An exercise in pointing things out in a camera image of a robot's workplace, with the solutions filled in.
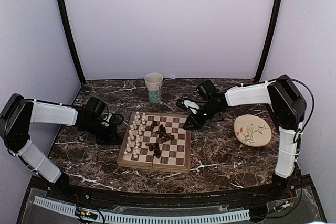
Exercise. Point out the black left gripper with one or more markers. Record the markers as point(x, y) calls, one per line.
point(109, 140)

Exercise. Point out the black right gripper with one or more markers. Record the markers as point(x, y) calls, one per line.
point(197, 124)

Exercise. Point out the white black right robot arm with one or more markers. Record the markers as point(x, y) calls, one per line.
point(281, 94)

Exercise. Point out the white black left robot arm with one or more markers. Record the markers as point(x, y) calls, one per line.
point(20, 114)

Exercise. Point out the white chess pieces row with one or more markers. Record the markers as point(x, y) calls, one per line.
point(135, 148)

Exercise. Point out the wooden chess board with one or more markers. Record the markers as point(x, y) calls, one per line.
point(156, 141)

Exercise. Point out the pile of dark chess pieces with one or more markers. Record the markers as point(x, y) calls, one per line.
point(161, 134)

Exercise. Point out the ceramic bird pattern plate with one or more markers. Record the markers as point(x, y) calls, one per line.
point(252, 130)

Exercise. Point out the ceramic coral pattern mug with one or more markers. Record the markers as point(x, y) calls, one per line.
point(154, 82)

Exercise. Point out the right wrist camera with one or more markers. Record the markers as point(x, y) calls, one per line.
point(206, 90)

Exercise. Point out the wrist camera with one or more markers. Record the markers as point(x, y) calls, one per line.
point(206, 90)
point(96, 105)

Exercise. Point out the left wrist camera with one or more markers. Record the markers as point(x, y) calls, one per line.
point(96, 105)

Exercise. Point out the white slotted cable duct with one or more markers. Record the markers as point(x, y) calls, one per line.
point(140, 215)

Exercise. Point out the black front rail base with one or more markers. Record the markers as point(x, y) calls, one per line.
point(173, 192)

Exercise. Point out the black corner frame post right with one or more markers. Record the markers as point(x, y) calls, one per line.
point(268, 39)

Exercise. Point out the black corner frame post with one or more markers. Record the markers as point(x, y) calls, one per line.
point(70, 41)
point(268, 39)

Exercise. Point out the black corner frame post left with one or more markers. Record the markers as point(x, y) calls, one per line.
point(70, 41)

